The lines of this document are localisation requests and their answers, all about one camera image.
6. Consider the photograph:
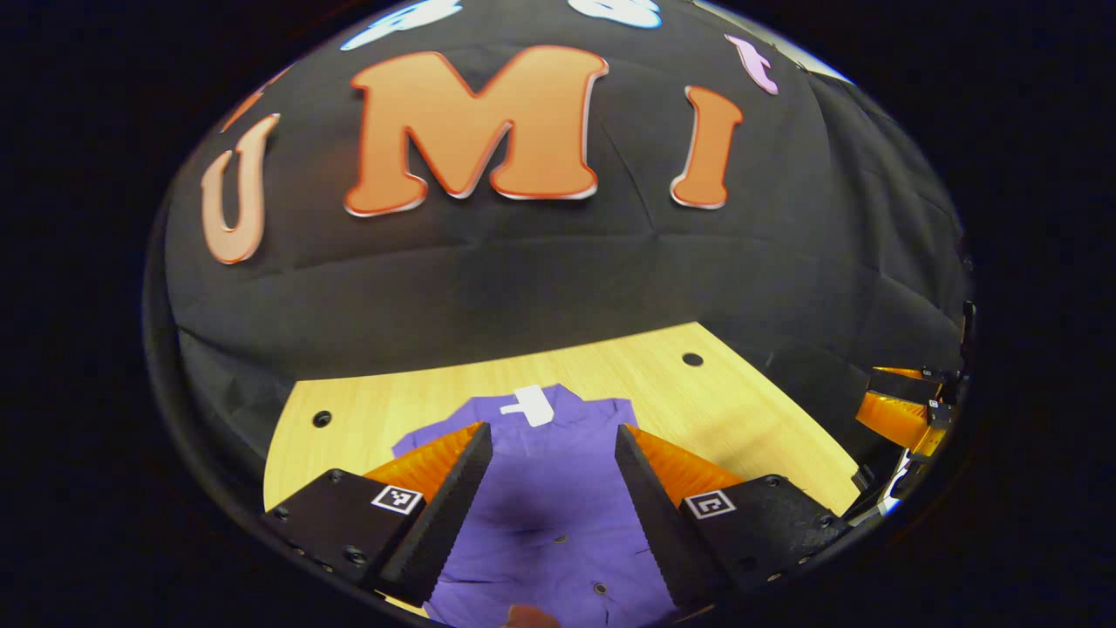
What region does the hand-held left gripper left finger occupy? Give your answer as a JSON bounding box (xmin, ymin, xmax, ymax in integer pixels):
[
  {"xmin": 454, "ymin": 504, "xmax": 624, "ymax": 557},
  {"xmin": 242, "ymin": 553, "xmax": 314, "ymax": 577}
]
[{"xmin": 260, "ymin": 421, "xmax": 494, "ymax": 607}]

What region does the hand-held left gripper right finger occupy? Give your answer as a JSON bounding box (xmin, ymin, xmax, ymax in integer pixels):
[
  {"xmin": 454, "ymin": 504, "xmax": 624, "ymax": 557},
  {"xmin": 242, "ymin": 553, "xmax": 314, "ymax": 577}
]
[{"xmin": 614, "ymin": 423, "xmax": 852, "ymax": 611}]

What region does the purple knit jacket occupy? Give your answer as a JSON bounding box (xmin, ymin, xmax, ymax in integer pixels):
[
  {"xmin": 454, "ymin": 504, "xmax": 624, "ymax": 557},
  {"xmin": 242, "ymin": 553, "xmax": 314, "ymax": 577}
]
[{"xmin": 392, "ymin": 384, "xmax": 690, "ymax": 627}]

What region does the white paper hang tag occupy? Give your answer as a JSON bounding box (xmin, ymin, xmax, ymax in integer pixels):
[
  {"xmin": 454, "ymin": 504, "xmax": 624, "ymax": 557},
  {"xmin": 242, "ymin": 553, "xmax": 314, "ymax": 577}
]
[{"xmin": 501, "ymin": 385, "xmax": 555, "ymax": 427}]

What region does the black backdrop cloth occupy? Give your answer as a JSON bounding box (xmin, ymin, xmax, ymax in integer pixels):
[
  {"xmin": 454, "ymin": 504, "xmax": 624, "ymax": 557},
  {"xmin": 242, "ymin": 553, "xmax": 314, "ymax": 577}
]
[{"xmin": 144, "ymin": 0, "xmax": 973, "ymax": 524}]

